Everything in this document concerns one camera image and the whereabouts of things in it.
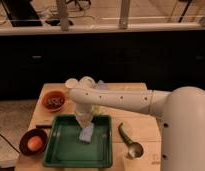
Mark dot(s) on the light blue sponge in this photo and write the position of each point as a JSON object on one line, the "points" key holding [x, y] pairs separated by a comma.
{"points": [[86, 133]]}

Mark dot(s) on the black marker stick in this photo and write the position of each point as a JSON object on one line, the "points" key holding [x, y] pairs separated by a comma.
{"points": [[43, 126]]}

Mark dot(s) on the black office chair base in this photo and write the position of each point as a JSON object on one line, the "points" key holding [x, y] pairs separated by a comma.
{"points": [[77, 3]]}

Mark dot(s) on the orange bowl with nuts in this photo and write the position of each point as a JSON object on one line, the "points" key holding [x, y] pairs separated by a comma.
{"points": [[53, 101]]}

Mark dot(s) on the orange fruit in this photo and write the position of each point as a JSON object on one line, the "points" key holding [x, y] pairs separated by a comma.
{"points": [[35, 143]]}

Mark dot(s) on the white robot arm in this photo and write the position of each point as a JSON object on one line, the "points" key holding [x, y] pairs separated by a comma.
{"points": [[182, 112]]}

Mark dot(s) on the dark brown bowl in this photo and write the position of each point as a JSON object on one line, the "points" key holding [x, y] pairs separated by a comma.
{"points": [[25, 138]]}

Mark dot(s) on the green handled metal scoop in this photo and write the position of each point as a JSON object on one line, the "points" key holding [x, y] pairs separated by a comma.
{"points": [[135, 149]]}

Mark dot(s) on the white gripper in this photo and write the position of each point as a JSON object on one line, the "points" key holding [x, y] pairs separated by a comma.
{"points": [[83, 113]]}

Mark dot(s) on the green plastic tray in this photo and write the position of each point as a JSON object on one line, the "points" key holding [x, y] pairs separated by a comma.
{"points": [[65, 149]]}

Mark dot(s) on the white cup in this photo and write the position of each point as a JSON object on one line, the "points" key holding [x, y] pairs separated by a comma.
{"points": [[71, 83]]}

